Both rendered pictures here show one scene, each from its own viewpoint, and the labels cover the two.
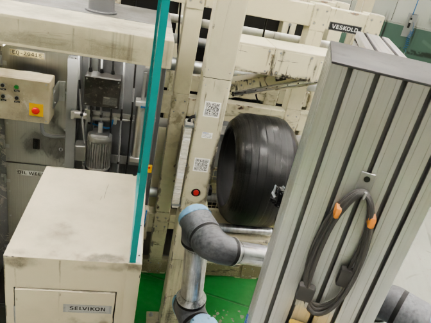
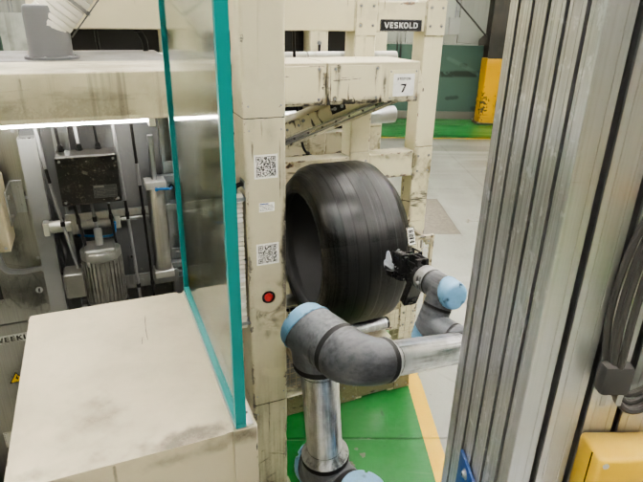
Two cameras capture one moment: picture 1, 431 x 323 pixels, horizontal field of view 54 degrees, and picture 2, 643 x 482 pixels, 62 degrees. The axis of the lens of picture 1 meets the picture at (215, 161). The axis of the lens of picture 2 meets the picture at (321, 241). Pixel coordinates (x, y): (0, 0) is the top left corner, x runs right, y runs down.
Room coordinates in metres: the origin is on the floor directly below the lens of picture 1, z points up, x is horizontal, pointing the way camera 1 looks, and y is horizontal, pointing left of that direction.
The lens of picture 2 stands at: (0.25, 0.19, 1.94)
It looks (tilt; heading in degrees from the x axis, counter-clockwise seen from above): 23 degrees down; 349
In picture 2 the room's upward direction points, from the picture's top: 1 degrees clockwise
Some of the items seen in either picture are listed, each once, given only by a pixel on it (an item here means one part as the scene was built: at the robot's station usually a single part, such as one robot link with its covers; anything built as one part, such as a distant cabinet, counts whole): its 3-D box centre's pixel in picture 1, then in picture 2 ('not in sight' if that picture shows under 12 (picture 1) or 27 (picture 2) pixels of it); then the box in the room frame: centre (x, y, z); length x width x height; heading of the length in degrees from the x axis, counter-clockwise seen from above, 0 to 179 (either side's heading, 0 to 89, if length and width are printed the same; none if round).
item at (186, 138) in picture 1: (182, 165); (239, 261); (1.86, 0.16, 1.19); 0.05 x 0.04 x 0.48; 12
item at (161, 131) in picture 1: (155, 177); not in sight; (2.70, 0.40, 0.61); 0.33 x 0.06 x 0.86; 12
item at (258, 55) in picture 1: (280, 58); (332, 79); (2.29, -0.23, 1.71); 0.61 x 0.25 x 0.15; 102
